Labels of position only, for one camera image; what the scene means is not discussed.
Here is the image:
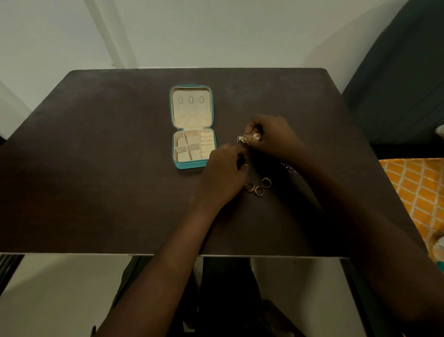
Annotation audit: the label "clear plastic water bottle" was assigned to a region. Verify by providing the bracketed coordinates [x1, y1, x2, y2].
[432, 236, 444, 273]

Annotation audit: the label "person's right forearm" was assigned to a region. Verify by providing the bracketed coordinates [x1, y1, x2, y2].
[288, 145, 444, 337]

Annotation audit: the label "dark grey upholstered chair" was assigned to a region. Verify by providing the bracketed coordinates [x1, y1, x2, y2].
[341, 0, 444, 160]

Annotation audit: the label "black floor door track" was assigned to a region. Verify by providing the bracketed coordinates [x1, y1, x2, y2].
[0, 254, 25, 296]

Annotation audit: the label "gold jhumka earrings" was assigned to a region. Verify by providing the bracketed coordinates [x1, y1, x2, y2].
[237, 131, 263, 144]

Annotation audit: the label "teal jewelry box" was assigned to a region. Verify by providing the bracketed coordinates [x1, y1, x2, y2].
[169, 85, 218, 170]

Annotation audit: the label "person's right hand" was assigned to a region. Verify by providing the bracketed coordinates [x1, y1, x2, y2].
[244, 114, 309, 164]

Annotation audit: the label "orange patterned bed cloth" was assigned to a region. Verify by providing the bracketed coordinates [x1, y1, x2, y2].
[378, 158, 444, 264]

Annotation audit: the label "person's left hand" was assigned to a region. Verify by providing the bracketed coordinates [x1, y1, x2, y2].
[189, 143, 250, 212]

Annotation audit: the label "person's left forearm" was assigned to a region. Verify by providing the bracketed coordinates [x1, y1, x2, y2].
[95, 201, 222, 337]

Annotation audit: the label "white wall conduit strip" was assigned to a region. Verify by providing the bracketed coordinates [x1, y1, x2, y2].
[83, 0, 138, 69]

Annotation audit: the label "black trousers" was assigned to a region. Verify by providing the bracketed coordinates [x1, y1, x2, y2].
[90, 256, 306, 337]

